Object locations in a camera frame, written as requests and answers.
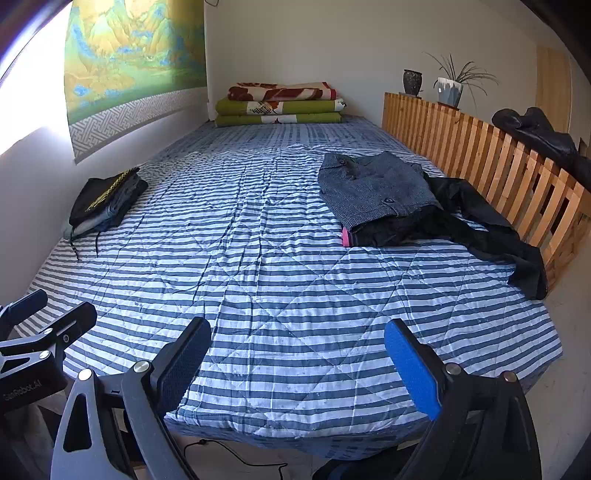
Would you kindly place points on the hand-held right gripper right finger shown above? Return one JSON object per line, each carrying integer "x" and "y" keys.
{"x": 413, "y": 364}

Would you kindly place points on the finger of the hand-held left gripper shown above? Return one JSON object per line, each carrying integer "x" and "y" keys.
{"x": 25, "y": 304}
{"x": 74, "y": 323}

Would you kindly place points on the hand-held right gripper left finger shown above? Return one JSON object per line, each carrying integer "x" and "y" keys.
{"x": 184, "y": 364}

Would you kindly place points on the grey tweed jacket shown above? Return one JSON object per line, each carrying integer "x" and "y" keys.
{"x": 369, "y": 189}

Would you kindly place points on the blue striped quilt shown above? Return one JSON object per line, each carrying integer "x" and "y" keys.
{"x": 258, "y": 258}

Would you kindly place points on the black garment with yellow pattern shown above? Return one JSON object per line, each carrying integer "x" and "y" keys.
{"x": 92, "y": 194}

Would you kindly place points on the folded dark clothes stack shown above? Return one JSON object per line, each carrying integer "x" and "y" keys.
{"x": 125, "y": 203}

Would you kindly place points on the black garment with pink trim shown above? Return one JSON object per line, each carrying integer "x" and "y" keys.
{"x": 392, "y": 234}

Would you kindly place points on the black pants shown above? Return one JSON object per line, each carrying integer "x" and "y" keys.
{"x": 485, "y": 230}

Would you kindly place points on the green folded blanket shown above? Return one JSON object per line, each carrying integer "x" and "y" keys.
{"x": 235, "y": 107}
{"x": 240, "y": 121}

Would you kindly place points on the black leather jacket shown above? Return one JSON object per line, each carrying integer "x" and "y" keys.
{"x": 540, "y": 131}

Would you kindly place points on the potted plant in white pot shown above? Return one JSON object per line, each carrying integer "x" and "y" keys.
{"x": 449, "y": 91}

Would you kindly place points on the dark ceramic vase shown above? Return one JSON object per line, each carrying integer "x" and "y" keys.
{"x": 412, "y": 83}

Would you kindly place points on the red floral folded blanket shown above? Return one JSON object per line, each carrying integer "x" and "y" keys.
{"x": 281, "y": 91}

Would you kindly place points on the light wooden door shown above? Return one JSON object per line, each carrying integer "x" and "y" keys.
{"x": 553, "y": 87}

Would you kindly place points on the wooden slatted bed rail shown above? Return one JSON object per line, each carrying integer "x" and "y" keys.
{"x": 498, "y": 152}

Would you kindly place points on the landscape wall poster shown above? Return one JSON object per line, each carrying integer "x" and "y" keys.
{"x": 129, "y": 55}

